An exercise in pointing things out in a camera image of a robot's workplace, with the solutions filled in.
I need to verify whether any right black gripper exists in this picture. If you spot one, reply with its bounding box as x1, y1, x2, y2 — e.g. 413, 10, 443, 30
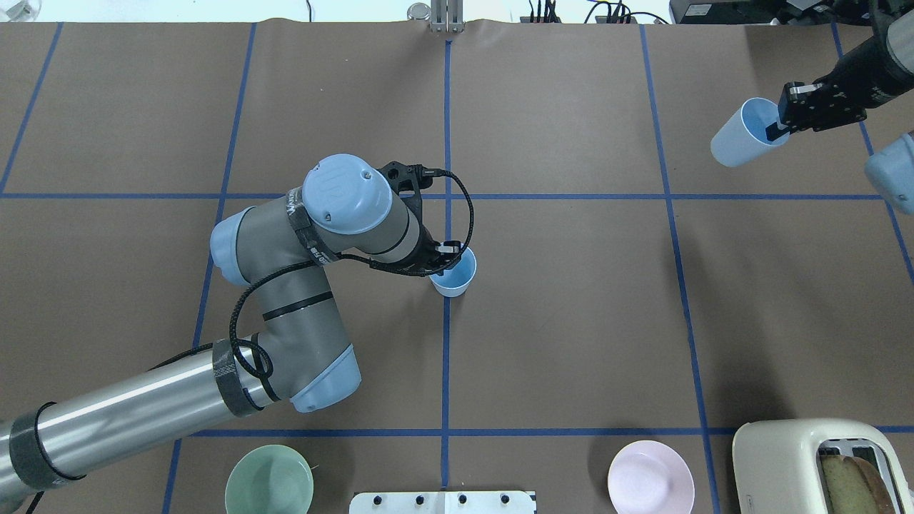
765, 36, 893, 142

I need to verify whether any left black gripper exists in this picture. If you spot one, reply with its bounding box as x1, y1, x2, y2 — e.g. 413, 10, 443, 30
376, 161, 463, 273

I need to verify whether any blue cup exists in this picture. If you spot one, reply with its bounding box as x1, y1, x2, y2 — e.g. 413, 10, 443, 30
710, 97, 789, 167
430, 248, 478, 298

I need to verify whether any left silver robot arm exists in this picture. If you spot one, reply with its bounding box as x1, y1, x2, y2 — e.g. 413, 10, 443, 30
2, 155, 469, 512

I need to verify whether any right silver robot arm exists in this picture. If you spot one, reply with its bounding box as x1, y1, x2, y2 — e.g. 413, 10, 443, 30
761, 1, 913, 216

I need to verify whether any green bowl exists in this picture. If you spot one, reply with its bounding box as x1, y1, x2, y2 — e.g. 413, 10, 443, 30
224, 445, 316, 513

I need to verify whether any pink bowl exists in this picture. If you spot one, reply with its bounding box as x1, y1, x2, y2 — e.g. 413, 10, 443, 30
606, 440, 695, 513

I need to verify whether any cream toaster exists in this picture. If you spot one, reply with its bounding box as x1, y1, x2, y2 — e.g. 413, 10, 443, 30
732, 418, 912, 513

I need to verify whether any bread slice in toaster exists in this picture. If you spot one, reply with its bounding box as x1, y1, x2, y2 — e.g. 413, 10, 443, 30
820, 455, 898, 513

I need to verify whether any aluminium frame post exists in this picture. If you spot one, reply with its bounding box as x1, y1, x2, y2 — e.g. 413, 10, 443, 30
428, 0, 466, 34

